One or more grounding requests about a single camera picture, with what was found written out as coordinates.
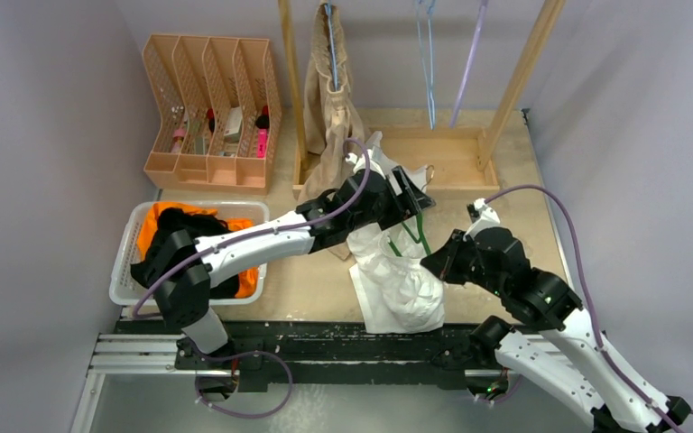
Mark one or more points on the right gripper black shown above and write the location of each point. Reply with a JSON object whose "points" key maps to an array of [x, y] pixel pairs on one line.
{"points": [[444, 262]]}

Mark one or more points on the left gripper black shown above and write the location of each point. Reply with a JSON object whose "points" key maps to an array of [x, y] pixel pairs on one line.
{"points": [[406, 205]]}

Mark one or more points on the green hanger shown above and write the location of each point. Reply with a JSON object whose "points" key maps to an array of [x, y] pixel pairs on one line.
{"points": [[410, 241]]}

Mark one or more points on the white shorts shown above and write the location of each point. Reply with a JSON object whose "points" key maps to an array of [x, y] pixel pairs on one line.
{"points": [[396, 295]]}

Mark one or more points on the light blue hanger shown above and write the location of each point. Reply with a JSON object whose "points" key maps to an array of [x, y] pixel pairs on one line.
{"points": [[424, 11]]}

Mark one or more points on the orange shorts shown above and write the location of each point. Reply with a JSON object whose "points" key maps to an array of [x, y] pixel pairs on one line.
{"points": [[241, 286]]}

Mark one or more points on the lilac plastic hanger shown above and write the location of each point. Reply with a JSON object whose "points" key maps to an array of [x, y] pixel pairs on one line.
{"points": [[469, 66]]}

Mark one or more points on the black shorts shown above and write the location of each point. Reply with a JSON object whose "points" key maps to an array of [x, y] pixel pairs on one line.
{"points": [[174, 227]]}

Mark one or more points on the white plastic perforated basket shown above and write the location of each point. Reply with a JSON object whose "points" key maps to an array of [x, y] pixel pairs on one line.
{"points": [[123, 289]]}

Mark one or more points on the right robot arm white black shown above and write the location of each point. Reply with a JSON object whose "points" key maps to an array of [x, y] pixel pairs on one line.
{"points": [[594, 381]]}

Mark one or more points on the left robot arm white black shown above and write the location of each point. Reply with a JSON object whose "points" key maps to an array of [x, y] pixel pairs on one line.
{"points": [[184, 271]]}

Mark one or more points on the beige shorts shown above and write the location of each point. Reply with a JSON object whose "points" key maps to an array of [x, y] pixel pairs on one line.
{"points": [[329, 116]]}

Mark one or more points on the wooden clothes rack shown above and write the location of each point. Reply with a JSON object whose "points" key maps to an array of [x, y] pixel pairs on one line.
{"points": [[463, 157]]}

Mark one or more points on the pink marker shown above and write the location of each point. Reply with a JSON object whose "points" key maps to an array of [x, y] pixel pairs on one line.
{"points": [[262, 143]]}

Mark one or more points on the white small box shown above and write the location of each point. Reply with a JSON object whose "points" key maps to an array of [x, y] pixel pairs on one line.
{"points": [[233, 125]]}

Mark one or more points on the peach plastic file organizer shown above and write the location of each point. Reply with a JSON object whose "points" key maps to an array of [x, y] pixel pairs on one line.
{"points": [[195, 80]]}

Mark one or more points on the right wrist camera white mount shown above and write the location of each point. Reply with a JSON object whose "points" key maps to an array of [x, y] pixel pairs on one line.
{"points": [[482, 217]]}

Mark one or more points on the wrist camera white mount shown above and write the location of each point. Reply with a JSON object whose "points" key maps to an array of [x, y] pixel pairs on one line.
{"points": [[482, 217], [375, 161]]}

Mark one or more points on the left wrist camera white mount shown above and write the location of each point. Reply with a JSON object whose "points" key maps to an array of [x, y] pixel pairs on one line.
{"points": [[375, 161]]}

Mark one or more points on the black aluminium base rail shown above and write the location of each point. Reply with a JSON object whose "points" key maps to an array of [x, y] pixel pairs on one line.
{"points": [[304, 352]]}

